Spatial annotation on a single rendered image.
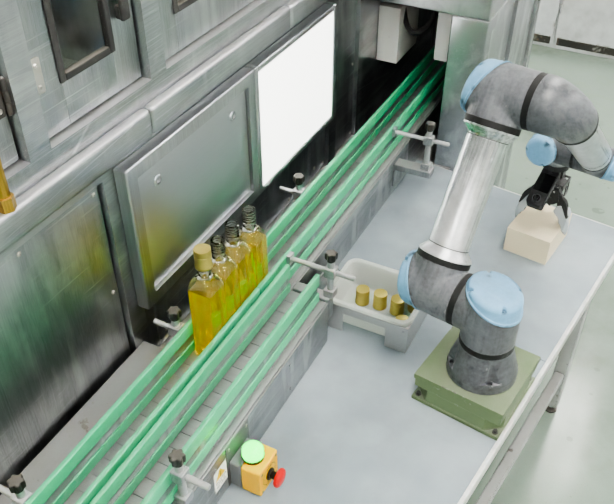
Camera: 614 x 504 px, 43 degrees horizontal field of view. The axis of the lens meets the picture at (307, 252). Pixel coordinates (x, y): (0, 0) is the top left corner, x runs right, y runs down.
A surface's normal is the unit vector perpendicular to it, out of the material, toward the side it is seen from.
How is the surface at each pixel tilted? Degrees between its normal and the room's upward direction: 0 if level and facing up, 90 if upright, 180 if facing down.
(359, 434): 0
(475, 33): 90
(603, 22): 90
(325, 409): 0
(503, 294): 7
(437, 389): 90
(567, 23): 90
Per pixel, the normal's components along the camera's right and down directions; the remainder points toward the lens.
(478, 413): -0.58, 0.51
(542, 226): 0.00, -0.78
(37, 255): 0.89, 0.29
